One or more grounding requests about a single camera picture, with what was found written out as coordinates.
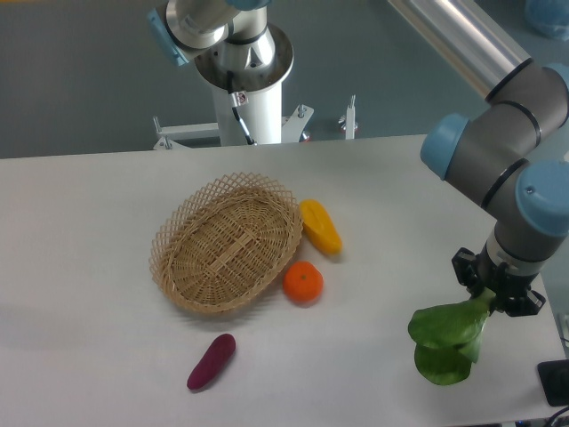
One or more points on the purple sweet potato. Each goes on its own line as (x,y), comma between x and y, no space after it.
(214,360)

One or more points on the blue plastic bag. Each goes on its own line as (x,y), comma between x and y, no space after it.
(549,17)

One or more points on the green leafy vegetable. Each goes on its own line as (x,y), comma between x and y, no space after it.
(448,338)

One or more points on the woven wicker basket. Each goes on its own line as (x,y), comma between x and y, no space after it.
(226,243)

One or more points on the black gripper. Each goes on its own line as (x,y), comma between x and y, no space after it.
(512,294)

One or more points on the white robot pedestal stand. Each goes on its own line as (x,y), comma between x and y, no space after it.
(243,119)

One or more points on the orange tangerine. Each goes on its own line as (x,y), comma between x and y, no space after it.
(303,282)

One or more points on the black device at edge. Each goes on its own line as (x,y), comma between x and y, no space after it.
(554,381)

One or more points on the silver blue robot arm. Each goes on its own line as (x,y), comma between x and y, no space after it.
(245,61)

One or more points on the yellow papaya half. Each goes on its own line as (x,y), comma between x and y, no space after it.
(319,227)

